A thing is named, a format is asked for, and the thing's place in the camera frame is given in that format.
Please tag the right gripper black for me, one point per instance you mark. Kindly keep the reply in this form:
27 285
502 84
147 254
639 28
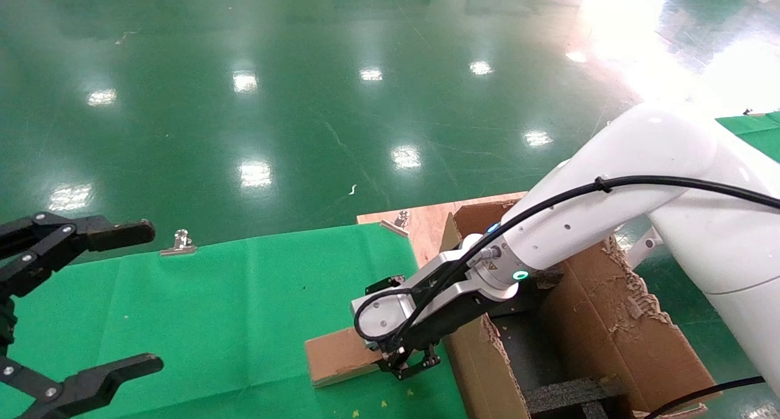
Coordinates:
445 327

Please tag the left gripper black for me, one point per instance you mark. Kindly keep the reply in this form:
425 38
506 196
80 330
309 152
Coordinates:
5 321

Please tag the small cardboard box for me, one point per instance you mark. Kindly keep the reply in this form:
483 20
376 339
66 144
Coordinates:
341 355

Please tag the large open cardboard carton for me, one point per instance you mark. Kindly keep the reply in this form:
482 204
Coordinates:
609 327

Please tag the large green table cloth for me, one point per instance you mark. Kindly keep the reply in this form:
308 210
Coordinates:
213 321

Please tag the black foam insert strip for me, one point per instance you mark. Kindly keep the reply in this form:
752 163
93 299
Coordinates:
573 396

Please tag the white table leg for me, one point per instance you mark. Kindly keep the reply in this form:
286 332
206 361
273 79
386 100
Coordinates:
645 247

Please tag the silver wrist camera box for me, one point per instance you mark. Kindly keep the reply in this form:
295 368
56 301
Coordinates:
390 306

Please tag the silver camera mounting bracket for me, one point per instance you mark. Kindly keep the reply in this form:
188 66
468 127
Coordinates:
439 273

